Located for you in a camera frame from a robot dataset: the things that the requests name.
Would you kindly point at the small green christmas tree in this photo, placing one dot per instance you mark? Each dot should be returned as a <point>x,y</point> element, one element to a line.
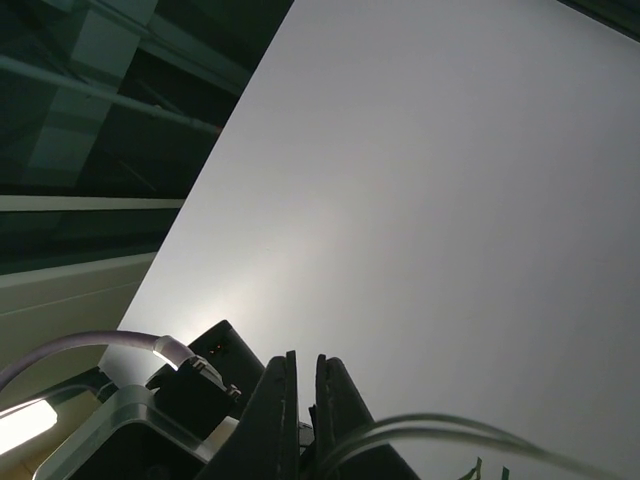
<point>475,473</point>

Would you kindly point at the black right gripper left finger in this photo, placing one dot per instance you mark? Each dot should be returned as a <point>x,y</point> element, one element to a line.
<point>265,443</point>

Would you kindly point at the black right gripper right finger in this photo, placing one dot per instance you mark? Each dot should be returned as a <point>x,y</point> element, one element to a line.
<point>339,411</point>

